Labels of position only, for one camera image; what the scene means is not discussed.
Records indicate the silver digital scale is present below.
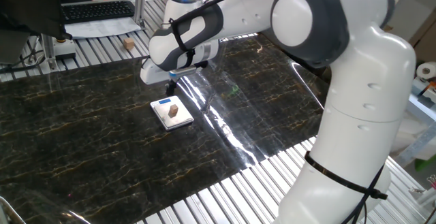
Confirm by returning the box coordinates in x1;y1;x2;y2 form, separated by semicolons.
150;95;194;131

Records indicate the tall aluminium post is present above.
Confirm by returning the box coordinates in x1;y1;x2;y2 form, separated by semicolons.
134;0;148;26

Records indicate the black wrist strap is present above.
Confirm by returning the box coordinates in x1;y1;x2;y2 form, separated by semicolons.
169;16;197;70

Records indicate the white emergency stop box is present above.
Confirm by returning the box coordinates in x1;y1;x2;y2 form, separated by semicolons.
52;37;77;61

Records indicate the brown cardboard panel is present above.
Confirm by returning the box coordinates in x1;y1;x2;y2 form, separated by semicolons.
407;9;436;63

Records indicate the short aluminium post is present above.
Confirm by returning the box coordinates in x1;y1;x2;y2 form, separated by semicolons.
42;33;57;70

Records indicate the black marble pattern mat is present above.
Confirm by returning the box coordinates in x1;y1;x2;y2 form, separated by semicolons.
0;35;330;224

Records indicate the black keyboard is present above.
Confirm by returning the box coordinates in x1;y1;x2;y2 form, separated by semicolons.
61;0;136;25

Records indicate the blue grey small box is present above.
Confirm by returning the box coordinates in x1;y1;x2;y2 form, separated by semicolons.
407;77;429;97

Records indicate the aluminium frame leg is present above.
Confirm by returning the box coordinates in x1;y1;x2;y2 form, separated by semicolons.
396;121;436;167

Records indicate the white paper towel roll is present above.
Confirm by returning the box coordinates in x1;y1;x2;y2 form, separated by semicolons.
416;61;436;80

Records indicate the grey orange device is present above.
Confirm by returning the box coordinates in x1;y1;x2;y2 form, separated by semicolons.
418;80;436;108

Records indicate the black strap with buckle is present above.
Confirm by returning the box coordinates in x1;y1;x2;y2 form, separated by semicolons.
304;150;389;201

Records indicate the white paper sheet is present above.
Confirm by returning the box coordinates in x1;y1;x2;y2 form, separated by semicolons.
64;16;142;40

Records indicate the aluminium shelf beam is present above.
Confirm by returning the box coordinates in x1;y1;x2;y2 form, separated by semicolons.
405;93;436;123

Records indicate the green plastic object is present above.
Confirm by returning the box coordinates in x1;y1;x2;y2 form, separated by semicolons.
414;155;436;172

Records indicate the black cloth cover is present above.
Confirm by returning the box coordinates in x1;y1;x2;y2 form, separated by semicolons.
0;0;93;41

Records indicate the white plastic bag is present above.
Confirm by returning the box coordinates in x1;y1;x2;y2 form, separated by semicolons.
390;111;436;160

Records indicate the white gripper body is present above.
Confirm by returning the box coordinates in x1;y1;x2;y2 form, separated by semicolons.
140;59;171;85

